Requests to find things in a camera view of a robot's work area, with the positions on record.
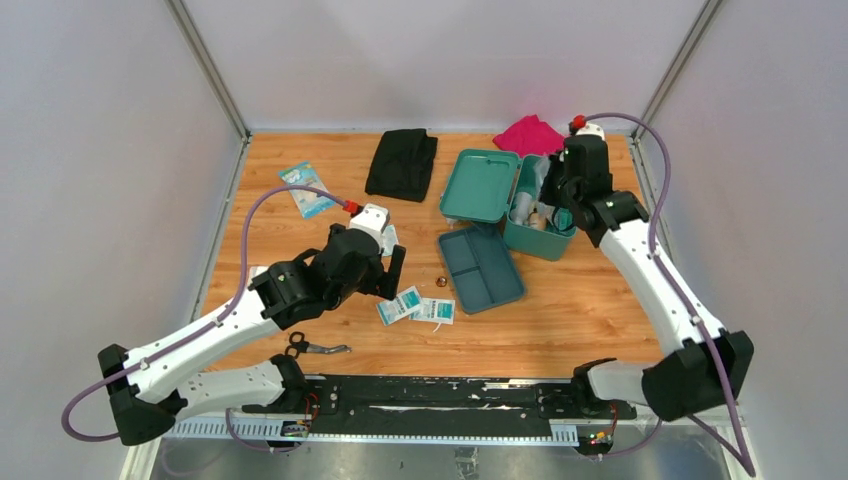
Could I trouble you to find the teal white sachet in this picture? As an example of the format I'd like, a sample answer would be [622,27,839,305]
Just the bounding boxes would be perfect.
[410,298,456,325]
[376,286,422,326]

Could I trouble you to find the brown bottle orange cap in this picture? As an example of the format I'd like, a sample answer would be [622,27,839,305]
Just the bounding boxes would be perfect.
[526,207,548,231]

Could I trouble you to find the white bottle green label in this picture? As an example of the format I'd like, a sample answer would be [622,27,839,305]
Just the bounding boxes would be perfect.
[509,191,535,225]

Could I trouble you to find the light blue mask packet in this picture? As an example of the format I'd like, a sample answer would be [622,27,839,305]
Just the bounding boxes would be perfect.
[278,162,337,219]

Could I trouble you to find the teal medicine box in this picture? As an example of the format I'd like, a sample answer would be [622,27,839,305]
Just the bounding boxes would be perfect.
[439,149,577,261]

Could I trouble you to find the clear bag teal strip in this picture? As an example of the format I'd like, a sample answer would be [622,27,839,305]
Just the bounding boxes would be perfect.
[532,156,550,197]

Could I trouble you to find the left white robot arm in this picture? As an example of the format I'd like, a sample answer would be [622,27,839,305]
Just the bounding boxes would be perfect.
[98,204,405,446]

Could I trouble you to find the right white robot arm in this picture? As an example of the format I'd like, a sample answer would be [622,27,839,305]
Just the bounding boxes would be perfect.
[541,134,754,422]

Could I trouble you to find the pink folded cloth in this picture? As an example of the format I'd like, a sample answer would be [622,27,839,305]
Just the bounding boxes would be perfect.
[493,115,565,157]

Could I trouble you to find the dark teal divided tray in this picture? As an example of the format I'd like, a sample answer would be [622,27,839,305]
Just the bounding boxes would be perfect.
[437,223,526,314]

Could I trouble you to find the black folded cloth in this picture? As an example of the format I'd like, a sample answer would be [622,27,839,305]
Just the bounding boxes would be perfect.
[365,128,438,203]

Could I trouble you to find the black handled scissors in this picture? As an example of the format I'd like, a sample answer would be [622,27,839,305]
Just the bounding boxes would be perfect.
[284,331,353,359]

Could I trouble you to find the black metal base rail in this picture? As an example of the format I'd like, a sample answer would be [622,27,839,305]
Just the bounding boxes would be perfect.
[135,370,747,458]

